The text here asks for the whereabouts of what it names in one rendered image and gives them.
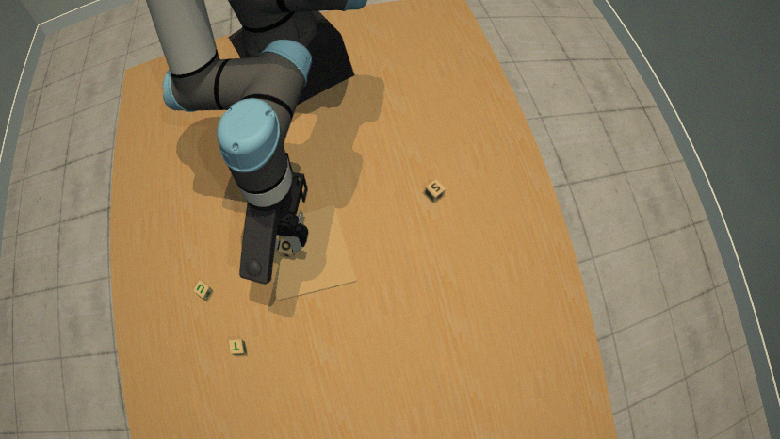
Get beige letter block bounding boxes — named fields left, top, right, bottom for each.
left=278, top=237, right=295, bottom=258
left=228, top=339, right=247, bottom=356
left=193, top=280, right=213, bottom=301
left=425, top=179, right=446, bottom=203

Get tan square mat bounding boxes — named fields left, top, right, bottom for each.
left=271, top=205, right=357, bottom=301

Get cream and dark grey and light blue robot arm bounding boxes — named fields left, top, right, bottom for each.
left=146, top=0, right=367, bottom=285

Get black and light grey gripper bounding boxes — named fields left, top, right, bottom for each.
left=248, top=153, right=308, bottom=253

